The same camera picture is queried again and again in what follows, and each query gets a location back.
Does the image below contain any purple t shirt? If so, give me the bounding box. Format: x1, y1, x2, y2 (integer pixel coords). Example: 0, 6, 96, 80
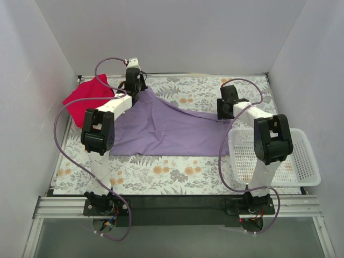
110, 88, 230, 157

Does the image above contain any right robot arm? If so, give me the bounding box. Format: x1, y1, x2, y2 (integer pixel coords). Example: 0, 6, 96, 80
217, 85, 293, 214

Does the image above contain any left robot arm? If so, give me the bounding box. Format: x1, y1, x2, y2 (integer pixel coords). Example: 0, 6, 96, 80
81, 66, 147, 196

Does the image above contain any red folded t shirt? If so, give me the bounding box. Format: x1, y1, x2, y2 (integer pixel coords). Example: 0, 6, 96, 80
63, 77, 114, 128

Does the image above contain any floral table mat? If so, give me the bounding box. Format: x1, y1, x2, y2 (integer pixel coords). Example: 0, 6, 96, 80
52, 76, 283, 196

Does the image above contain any white plastic basket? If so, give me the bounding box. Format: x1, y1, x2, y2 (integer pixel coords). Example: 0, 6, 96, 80
228, 128, 321, 187

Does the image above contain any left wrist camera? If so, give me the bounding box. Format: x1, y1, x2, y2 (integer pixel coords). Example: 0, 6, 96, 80
125, 58, 141, 70

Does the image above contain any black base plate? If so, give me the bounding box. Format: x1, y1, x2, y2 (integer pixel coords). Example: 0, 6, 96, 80
83, 193, 277, 227

